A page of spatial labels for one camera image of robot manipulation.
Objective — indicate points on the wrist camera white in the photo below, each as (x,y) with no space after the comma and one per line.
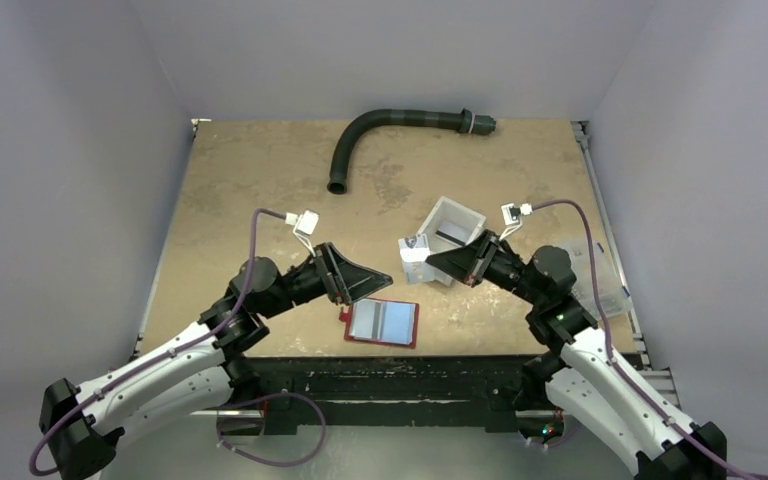
(303,226)
(513,215)

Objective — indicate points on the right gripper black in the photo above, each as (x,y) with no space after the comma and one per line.
(482,257)

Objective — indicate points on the clear plastic screw box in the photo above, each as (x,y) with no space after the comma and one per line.
(613,295)

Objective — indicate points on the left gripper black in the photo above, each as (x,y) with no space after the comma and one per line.
(348,280)

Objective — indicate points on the white plastic card box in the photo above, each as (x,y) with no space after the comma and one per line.
(449,225)

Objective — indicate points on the black front table rail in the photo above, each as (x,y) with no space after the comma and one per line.
(478,391)

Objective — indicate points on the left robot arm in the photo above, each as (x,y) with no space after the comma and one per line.
(81,424)

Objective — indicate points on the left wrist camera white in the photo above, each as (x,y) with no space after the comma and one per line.
(303,226)

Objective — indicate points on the white VIP card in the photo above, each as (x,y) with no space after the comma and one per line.
(367,319)

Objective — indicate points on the red card holder wallet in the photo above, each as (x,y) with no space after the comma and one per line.
(400,326)

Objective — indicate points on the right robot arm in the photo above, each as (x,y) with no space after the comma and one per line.
(582,373)

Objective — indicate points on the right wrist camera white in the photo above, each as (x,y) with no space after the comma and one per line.
(513,215)

